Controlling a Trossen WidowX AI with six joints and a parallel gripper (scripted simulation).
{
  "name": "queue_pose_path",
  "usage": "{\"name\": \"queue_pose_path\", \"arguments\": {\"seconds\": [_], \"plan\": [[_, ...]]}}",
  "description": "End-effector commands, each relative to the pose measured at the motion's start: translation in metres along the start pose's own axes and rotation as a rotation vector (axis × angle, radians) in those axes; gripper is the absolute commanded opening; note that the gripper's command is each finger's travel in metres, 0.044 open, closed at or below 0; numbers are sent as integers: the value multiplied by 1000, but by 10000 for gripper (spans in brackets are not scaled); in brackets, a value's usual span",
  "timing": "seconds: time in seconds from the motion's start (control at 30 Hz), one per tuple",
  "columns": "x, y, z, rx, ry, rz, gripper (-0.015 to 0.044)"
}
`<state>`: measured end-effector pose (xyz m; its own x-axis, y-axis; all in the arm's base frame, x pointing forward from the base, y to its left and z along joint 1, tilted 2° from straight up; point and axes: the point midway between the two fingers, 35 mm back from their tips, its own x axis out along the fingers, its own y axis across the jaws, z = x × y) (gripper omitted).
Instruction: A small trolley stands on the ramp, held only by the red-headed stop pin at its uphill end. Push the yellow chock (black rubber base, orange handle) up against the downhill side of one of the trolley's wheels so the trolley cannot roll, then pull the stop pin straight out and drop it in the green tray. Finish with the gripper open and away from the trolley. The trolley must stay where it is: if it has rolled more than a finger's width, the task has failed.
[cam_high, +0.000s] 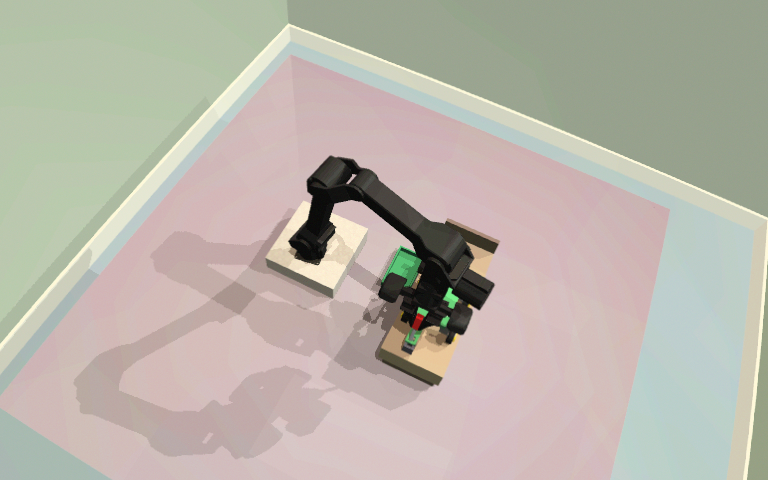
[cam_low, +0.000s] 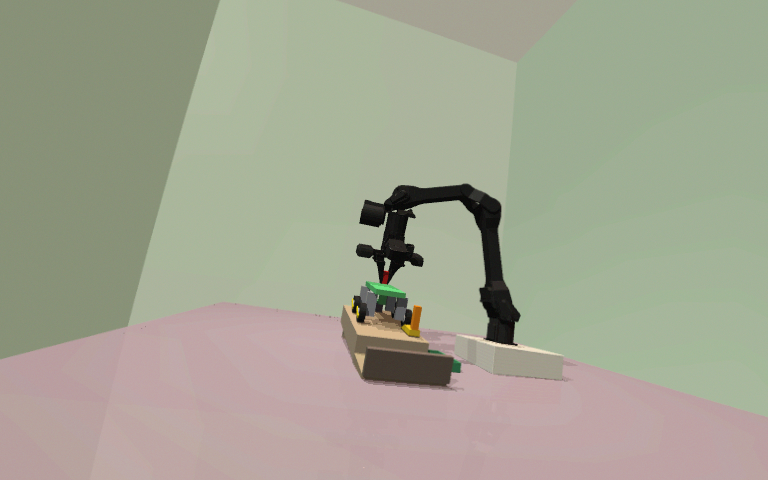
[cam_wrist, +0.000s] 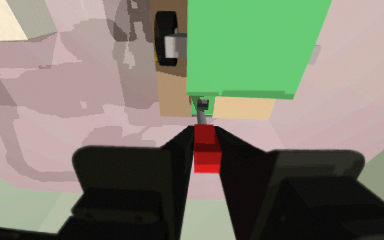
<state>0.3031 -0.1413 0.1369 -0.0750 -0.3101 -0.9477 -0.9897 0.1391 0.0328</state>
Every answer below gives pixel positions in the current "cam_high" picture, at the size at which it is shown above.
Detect red-headed pin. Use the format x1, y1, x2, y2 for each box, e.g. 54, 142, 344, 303
409, 313, 424, 341

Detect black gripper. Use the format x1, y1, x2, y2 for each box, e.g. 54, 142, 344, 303
378, 272, 474, 335

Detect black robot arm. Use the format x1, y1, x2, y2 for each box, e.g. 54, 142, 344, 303
288, 155, 494, 311

